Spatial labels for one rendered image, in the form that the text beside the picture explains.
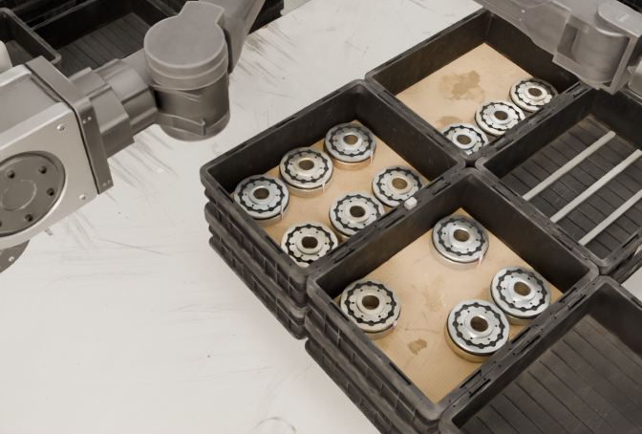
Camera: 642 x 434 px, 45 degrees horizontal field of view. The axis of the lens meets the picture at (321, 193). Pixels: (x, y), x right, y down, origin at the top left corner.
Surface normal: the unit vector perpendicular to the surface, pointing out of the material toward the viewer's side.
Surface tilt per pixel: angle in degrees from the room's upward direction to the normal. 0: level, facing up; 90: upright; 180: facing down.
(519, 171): 0
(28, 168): 90
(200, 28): 0
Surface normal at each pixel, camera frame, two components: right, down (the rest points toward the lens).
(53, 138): 0.70, 0.57
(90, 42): 0.04, -0.63
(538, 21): -0.71, 0.52
